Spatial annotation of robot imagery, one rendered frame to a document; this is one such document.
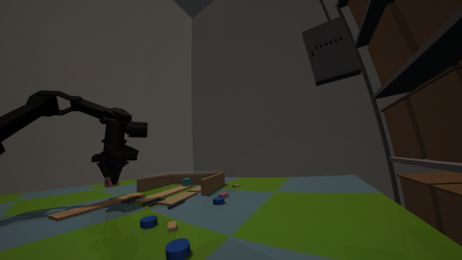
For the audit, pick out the small tan cube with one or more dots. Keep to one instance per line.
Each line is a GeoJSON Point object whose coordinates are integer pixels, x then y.
{"type": "Point", "coordinates": [172, 226]}

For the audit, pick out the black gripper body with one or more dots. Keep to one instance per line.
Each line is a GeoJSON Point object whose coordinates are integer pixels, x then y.
{"type": "Point", "coordinates": [113, 151]}

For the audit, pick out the dark blue short cylinder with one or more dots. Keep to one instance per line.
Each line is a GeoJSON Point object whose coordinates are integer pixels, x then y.
{"type": "Point", "coordinates": [148, 222]}
{"type": "Point", "coordinates": [178, 249]}
{"type": "Point", "coordinates": [218, 200]}

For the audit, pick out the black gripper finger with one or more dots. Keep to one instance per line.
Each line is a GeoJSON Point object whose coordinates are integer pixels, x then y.
{"type": "Point", "coordinates": [104, 169]}
{"type": "Point", "coordinates": [114, 170]}

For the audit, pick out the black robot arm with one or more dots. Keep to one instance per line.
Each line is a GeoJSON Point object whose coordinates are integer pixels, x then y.
{"type": "Point", "coordinates": [44, 103]}

